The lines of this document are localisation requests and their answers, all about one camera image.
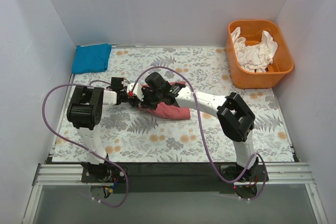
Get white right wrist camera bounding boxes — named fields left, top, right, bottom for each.
left=127, top=83, right=144, bottom=101

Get orange plastic basket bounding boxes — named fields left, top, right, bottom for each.
left=226, top=19, right=294, bottom=89

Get white t shirts in basket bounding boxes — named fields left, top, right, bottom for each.
left=231, top=27, right=278, bottom=73

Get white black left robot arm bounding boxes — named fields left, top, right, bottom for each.
left=67, top=77, right=140, bottom=183

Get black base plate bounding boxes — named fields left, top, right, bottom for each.
left=81, top=163, right=270, bottom=195

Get floral table mat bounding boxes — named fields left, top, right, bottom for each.
left=52, top=47, right=296, bottom=163

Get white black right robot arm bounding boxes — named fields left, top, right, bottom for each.
left=141, top=72, right=258, bottom=181

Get red t shirt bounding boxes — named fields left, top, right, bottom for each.
left=138, top=82, right=192, bottom=122

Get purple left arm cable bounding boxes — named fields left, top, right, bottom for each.
left=41, top=79, right=130, bottom=208

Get aluminium frame rail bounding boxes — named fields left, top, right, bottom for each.
left=33, top=162, right=316, bottom=186

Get folded blue t shirt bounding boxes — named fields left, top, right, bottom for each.
left=71, top=44, right=112, bottom=74

